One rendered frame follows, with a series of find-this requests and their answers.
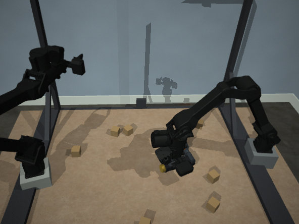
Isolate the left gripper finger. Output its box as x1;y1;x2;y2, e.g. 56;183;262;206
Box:
171;162;176;170

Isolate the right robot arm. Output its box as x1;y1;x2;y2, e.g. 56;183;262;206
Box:
0;45;66;179

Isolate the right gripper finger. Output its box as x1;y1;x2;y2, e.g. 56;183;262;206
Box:
74;54;83;59

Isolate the small tan block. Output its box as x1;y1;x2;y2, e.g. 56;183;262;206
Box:
206;196;221;213
207;169;220;184
139;216;151;224
111;126;120;137
71;146;81;157
123;125;133;136
195;119;204;129

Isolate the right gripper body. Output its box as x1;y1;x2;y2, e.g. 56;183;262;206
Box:
51;58;85;79

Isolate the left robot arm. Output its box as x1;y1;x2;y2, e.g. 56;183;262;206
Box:
151;75;281;165

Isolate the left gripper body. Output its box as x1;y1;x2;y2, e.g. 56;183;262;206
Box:
170;144;194;177

